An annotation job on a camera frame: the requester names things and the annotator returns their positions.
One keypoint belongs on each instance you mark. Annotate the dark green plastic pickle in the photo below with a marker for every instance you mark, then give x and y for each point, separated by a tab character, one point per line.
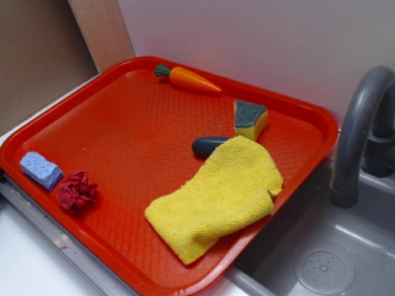
203	147

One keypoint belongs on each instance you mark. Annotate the red plastic tray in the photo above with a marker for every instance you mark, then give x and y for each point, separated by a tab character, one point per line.
132	133

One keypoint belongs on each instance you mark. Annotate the yellow microfiber cloth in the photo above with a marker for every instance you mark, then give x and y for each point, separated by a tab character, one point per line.
234	188

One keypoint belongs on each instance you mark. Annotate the yellow green scrub sponge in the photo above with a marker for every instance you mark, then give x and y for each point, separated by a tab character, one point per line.
250	119

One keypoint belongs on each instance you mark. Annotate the orange plastic carrot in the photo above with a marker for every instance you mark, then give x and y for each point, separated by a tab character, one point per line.
187	79

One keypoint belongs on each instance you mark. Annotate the crumpled red wrapper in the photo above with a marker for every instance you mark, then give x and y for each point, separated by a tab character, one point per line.
76	192

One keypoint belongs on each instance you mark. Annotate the grey plastic sink basin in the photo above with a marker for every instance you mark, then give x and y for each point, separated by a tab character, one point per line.
311	247

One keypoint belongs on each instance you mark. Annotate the blue sponge block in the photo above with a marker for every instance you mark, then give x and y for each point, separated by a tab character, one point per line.
41	170

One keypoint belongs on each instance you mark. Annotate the wooden board strip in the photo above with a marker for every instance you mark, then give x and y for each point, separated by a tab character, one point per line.
103	28

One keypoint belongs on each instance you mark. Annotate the grey plastic faucet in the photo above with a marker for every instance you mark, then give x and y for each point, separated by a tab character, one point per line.
366	140

